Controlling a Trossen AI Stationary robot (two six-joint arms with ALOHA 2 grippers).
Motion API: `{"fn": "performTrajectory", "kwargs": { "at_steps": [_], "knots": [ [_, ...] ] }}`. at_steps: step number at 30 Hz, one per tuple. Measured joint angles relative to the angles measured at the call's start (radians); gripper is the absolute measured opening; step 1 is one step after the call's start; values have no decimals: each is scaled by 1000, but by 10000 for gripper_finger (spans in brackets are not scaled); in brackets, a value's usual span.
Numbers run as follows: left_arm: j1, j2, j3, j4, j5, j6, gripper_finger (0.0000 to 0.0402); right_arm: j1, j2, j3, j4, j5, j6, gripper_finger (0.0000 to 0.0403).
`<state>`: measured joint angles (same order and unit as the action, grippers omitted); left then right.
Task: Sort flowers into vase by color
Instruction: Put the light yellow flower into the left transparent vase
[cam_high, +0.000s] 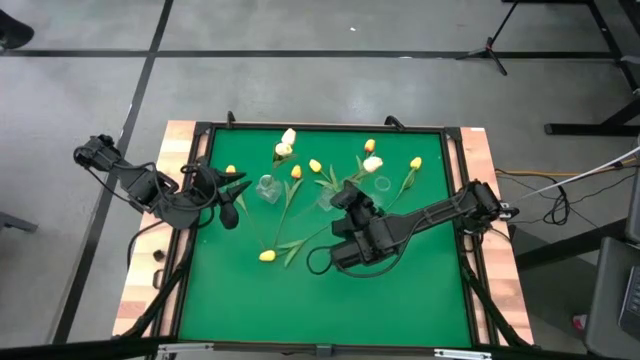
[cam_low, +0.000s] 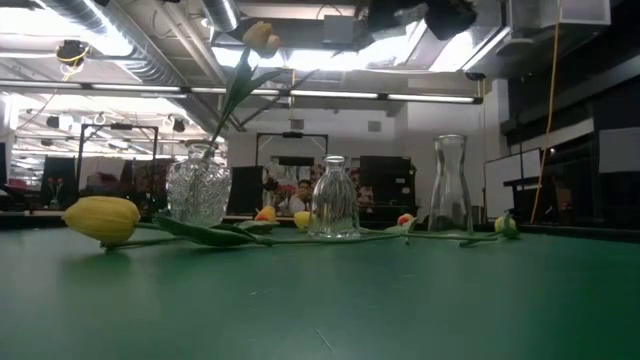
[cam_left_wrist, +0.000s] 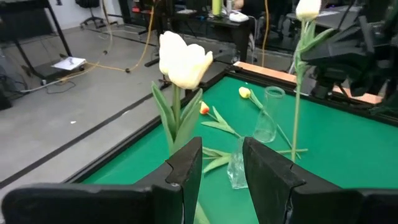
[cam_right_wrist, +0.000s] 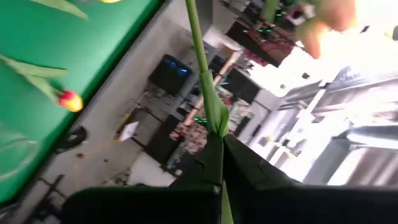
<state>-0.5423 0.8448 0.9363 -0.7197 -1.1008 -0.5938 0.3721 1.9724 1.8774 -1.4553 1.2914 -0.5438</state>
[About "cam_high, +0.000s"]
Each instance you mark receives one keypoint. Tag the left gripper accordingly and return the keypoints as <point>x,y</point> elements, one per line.
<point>205,182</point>

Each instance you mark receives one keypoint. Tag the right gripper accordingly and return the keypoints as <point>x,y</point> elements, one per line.
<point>370,235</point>

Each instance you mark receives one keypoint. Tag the small ribbed glass vase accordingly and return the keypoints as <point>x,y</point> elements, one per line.
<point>325,202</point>

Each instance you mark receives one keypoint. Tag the tall smooth glass carafe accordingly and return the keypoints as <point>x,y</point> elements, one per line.
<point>382,183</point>

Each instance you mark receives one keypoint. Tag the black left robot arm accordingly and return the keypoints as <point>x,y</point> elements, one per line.
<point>145,187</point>

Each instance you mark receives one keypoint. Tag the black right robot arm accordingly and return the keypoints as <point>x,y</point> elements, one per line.
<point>440,212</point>

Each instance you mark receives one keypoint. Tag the cut crystal glass vase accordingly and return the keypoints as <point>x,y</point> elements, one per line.
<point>270,190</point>

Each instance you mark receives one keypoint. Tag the small black knob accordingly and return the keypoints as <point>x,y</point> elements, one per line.
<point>159,255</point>

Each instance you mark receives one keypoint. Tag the green table mat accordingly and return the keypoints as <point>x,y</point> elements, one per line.
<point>325,310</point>

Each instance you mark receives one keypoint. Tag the black tripod stand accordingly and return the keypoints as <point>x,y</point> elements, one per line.
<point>489,50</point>

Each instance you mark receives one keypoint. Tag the black desk base bar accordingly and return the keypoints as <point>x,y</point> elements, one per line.
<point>565,247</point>

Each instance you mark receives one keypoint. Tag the grey chair leg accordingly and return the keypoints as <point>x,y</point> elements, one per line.
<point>17,223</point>

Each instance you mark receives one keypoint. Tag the red white floor object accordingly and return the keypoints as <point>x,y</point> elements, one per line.
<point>579,321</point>

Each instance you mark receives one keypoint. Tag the grey desk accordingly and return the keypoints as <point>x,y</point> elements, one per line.
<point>605,290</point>

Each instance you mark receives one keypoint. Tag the person's shoe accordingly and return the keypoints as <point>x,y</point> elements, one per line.
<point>12,32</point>

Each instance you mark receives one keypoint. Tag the grey computer monitor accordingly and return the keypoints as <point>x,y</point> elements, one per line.
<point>635,210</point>

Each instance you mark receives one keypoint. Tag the dark computer keyboard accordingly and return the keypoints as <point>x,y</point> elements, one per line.
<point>632,300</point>

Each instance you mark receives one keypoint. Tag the black aluminium table frame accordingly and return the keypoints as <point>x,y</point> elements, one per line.
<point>201,129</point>

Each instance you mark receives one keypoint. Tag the black frame clamp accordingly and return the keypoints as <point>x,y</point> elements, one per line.
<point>393,121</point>
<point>230,119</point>

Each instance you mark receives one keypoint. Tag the black metal bracket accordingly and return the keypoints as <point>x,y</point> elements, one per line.
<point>157,278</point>

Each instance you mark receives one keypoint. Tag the grey frame connector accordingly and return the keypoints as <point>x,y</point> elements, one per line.
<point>324,350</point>

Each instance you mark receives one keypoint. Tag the silver frame bracket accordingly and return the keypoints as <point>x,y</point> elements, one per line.
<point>186,347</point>
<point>462,354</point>

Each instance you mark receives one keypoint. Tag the black standing desk frame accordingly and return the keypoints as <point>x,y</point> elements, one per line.
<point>590,129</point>

